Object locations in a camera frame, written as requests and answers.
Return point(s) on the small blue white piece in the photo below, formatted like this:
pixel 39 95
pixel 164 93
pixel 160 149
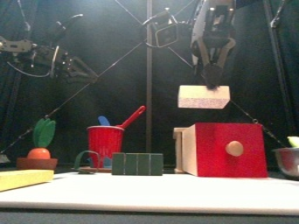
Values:
pixel 107 162

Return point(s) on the dark green strip loop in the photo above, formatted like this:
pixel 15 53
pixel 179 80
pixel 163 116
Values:
pixel 79 159

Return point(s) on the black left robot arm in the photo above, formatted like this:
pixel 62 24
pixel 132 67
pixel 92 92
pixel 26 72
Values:
pixel 15 46

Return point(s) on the orange toy carrot green leaves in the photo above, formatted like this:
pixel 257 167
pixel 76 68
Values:
pixel 42 137

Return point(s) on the pale green vegetable toy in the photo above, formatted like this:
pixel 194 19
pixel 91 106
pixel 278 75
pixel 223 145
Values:
pixel 294 141

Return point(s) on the brown toy plant pot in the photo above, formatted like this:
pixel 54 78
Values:
pixel 36 164

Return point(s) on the red ribbed cup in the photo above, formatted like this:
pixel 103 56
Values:
pixel 104 144

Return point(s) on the blue toy utensil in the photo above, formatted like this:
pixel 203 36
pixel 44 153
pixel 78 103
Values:
pixel 103 120

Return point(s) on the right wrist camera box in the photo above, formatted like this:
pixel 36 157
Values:
pixel 166 34

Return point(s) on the dark green segmented block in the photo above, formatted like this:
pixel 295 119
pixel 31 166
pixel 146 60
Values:
pixel 138 164

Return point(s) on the white cutting board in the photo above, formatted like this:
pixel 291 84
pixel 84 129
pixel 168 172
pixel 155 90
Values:
pixel 155 192

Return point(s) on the light wooden box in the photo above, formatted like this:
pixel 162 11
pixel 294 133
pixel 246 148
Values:
pixel 179 148

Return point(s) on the vertical metal frame pole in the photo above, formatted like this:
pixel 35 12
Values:
pixel 148 87

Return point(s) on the small cardboard box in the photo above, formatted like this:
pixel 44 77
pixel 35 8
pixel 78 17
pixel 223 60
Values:
pixel 203 97

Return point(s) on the steel bowl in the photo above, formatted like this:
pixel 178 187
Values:
pixel 287 163

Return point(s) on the yellow rectangular block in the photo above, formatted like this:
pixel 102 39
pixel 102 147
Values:
pixel 23 178

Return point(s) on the wooden drawer with red front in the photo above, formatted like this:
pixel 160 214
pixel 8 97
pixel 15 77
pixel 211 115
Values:
pixel 230 148

